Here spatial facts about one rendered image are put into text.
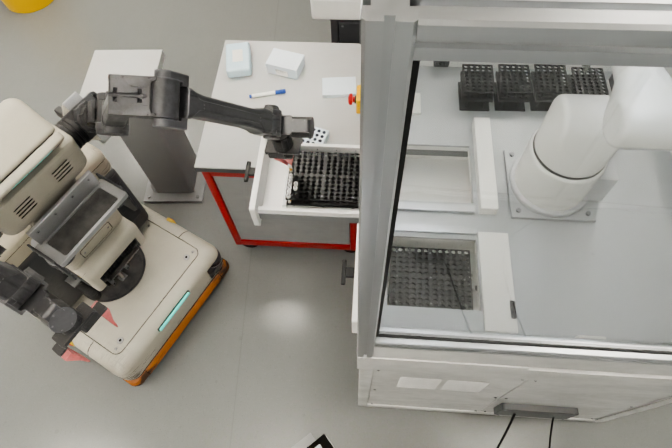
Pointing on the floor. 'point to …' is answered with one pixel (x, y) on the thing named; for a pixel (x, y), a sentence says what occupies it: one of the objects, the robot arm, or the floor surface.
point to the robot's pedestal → (157, 139)
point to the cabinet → (505, 396)
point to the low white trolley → (346, 234)
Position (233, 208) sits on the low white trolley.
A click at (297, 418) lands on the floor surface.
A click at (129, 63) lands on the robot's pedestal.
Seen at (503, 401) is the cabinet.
